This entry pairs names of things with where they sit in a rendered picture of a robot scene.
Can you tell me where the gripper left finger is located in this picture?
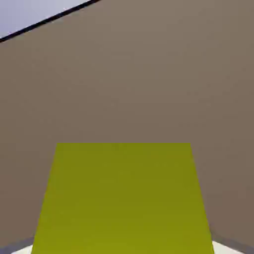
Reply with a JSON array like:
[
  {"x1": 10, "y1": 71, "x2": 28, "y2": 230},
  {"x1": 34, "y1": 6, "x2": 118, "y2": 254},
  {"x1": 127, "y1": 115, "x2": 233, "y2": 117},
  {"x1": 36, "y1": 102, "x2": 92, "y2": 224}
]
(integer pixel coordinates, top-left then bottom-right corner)
[{"x1": 0, "y1": 236, "x2": 35, "y2": 254}]

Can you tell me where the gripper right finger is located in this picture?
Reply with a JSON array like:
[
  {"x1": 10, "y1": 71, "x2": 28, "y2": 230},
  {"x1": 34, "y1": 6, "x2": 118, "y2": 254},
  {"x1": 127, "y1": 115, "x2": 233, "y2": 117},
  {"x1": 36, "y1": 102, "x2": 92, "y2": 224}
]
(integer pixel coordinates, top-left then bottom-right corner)
[{"x1": 211, "y1": 234, "x2": 254, "y2": 254}]

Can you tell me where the small yellow-green cube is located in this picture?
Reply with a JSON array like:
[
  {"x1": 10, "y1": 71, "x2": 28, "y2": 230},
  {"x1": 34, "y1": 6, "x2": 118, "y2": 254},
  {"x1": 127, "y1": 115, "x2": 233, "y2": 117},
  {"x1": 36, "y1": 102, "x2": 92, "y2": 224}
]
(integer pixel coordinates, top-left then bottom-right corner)
[{"x1": 30, "y1": 142, "x2": 215, "y2": 254}]

